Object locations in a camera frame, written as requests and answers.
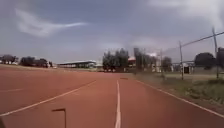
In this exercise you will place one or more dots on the row of low trees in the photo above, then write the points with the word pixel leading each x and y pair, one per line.
pixel 28 61

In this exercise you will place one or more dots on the building with red roof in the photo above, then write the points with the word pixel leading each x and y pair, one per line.
pixel 131 61

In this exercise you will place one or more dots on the group of dark trees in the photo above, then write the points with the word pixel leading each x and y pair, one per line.
pixel 115 60

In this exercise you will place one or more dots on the long low building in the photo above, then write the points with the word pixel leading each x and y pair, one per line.
pixel 78 63

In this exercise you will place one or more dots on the robot's own part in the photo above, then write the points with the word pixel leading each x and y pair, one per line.
pixel 63 115

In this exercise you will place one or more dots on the round dark tree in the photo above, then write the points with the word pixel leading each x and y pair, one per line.
pixel 204 60

